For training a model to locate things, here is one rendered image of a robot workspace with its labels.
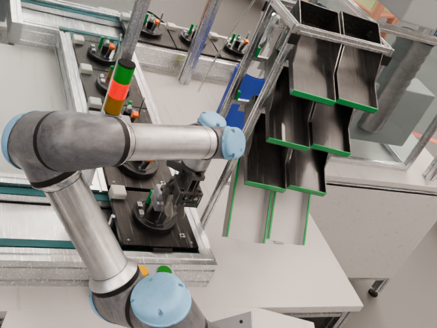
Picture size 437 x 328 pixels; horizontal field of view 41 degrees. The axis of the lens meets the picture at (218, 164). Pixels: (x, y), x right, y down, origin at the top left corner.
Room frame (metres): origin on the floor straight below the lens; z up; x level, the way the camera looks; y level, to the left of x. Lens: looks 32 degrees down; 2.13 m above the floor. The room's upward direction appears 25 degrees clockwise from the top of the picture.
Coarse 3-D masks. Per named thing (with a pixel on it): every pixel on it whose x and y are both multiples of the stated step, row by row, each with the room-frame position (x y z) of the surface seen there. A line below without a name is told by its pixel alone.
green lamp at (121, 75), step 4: (116, 64) 1.40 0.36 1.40; (116, 68) 1.39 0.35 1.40; (120, 68) 1.38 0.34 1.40; (124, 68) 1.38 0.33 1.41; (116, 72) 1.39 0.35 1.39; (120, 72) 1.38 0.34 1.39; (124, 72) 1.38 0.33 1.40; (128, 72) 1.39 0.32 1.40; (132, 72) 1.40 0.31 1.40; (116, 76) 1.39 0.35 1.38; (120, 76) 1.38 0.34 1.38; (124, 76) 1.39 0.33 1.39; (128, 76) 1.39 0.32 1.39; (132, 76) 1.41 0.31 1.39; (116, 80) 1.38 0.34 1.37; (120, 80) 1.38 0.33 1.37; (124, 80) 1.39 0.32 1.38; (128, 80) 1.40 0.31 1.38; (124, 84) 1.39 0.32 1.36; (128, 84) 1.40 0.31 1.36
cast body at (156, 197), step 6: (156, 186) 1.41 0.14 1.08; (162, 186) 1.41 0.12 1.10; (156, 192) 1.40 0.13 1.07; (162, 192) 1.39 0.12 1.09; (156, 198) 1.39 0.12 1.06; (162, 198) 1.39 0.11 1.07; (156, 204) 1.38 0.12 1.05; (162, 204) 1.38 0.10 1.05; (156, 210) 1.38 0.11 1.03; (162, 210) 1.38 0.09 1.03
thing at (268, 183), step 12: (252, 96) 1.67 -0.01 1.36; (252, 108) 1.63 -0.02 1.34; (264, 120) 1.69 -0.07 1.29; (252, 132) 1.56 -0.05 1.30; (264, 132) 1.65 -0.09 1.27; (252, 144) 1.59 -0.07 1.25; (264, 144) 1.61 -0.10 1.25; (276, 144) 1.64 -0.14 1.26; (252, 156) 1.56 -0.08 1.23; (264, 156) 1.58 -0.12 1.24; (276, 156) 1.60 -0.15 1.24; (252, 168) 1.52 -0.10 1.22; (264, 168) 1.54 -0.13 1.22; (276, 168) 1.57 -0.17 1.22; (252, 180) 1.49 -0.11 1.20; (264, 180) 1.51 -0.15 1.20; (276, 180) 1.53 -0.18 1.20
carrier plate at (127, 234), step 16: (128, 192) 1.47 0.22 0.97; (144, 192) 1.51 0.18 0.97; (112, 208) 1.38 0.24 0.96; (128, 208) 1.40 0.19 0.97; (128, 224) 1.33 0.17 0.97; (176, 224) 1.43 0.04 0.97; (128, 240) 1.27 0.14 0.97; (144, 240) 1.30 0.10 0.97; (160, 240) 1.33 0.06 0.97; (176, 240) 1.36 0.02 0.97; (192, 240) 1.39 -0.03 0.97
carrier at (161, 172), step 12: (108, 168) 1.54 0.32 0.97; (120, 168) 1.57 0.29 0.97; (132, 168) 1.57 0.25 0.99; (156, 168) 1.63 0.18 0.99; (168, 168) 1.69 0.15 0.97; (108, 180) 1.48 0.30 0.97; (120, 180) 1.51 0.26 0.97; (132, 180) 1.54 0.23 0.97; (144, 180) 1.56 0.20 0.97; (156, 180) 1.59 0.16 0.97; (168, 180) 1.62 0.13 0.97
